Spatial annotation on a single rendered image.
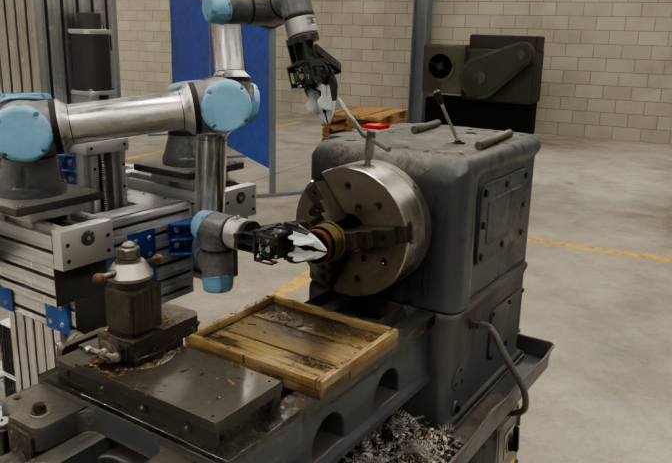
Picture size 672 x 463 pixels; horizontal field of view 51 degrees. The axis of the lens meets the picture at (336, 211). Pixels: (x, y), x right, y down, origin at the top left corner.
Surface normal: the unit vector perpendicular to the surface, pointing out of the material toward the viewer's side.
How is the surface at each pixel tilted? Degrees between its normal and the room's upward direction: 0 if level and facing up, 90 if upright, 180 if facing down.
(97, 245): 90
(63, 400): 0
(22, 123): 91
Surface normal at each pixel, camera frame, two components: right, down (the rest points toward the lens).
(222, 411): 0.02, -0.97
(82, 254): 0.82, 0.16
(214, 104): 0.44, 0.22
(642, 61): -0.45, 0.22
